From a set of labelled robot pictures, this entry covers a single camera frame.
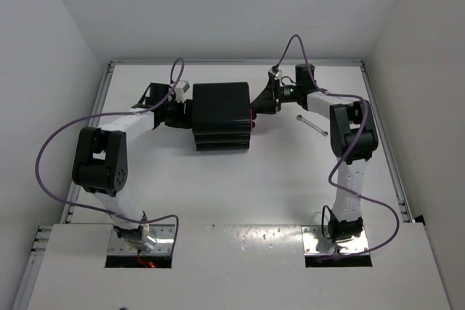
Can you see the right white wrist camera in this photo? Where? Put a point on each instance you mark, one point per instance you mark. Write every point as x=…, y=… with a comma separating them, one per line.
x=274, y=73

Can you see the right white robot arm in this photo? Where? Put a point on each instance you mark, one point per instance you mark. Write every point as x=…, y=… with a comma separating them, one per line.
x=353, y=139

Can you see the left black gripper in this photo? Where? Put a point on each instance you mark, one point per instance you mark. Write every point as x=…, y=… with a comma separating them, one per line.
x=185, y=119

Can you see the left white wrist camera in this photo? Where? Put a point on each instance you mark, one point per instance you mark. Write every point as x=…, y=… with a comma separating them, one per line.
x=180, y=91

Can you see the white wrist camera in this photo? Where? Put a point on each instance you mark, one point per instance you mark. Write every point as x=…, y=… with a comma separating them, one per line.
x=274, y=73
x=180, y=91

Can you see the silver wrench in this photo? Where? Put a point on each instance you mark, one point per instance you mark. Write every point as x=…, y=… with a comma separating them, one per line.
x=312, y=125

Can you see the metal base plate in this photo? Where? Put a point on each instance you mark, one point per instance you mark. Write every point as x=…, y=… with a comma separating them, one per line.
x=160, y=241
x=317, y=244

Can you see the black drawer cabinet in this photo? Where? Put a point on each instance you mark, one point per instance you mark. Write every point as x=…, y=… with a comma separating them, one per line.
x=221, y=116

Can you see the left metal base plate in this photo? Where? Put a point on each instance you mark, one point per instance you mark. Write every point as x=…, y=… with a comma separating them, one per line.
x=160, y=241

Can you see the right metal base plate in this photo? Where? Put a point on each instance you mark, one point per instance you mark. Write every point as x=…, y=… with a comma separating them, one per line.
x=317, y=244

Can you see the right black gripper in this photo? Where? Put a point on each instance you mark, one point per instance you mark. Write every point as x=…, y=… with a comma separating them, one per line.
x=267, y=103

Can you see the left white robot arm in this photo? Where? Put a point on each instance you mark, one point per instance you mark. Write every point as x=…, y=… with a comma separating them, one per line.
x=101, y=161

